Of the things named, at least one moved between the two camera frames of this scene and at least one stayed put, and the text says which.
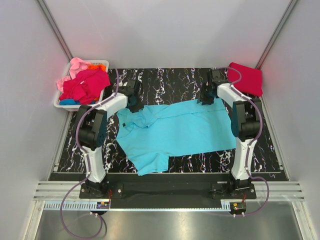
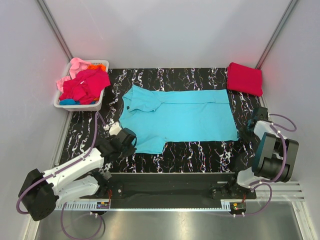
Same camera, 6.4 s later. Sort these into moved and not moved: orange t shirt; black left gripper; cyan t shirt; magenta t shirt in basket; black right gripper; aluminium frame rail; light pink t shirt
Moved: black left gripper; cyan t shirt; black right gripper
Not moved: orange t shirt; magenta t shirt in basket; aluminium frame rail; light pink t shirt
